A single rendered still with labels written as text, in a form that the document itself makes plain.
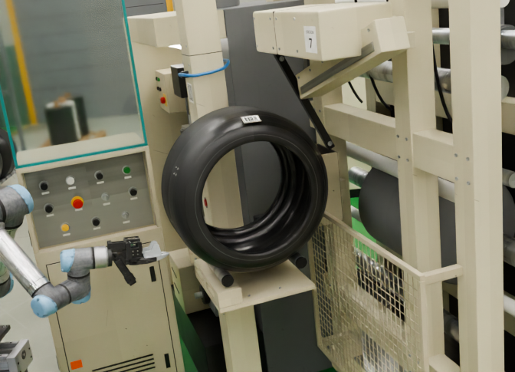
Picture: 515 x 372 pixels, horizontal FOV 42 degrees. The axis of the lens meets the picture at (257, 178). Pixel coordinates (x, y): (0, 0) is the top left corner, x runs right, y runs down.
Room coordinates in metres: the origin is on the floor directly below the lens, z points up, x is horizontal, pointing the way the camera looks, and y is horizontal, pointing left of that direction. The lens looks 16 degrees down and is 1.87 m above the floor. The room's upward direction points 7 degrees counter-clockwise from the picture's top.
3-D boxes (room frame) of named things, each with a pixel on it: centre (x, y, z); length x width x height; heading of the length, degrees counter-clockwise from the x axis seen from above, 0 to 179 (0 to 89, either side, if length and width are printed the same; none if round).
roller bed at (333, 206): (2.67, -0.24, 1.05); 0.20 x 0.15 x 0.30; 17
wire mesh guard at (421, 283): (2.23, -0.32, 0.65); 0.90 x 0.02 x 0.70; 17
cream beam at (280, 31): (2.32, -0.26, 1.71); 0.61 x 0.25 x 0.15; 17
